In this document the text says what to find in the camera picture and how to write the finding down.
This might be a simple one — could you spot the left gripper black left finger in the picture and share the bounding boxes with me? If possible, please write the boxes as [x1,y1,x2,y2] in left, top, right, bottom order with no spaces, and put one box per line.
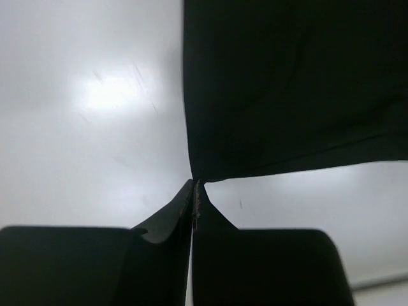
[1,180,194,305]

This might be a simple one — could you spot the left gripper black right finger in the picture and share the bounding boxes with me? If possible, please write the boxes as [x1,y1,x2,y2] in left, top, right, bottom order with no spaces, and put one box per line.
[192,182,354,305]

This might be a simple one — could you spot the black shorts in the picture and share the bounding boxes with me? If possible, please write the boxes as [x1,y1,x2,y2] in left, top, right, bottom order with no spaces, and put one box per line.
[183,0,407,182]

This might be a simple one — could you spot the aluminium table edge rail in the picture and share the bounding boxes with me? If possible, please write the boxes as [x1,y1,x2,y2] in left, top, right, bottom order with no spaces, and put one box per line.
[351,273,408,292]

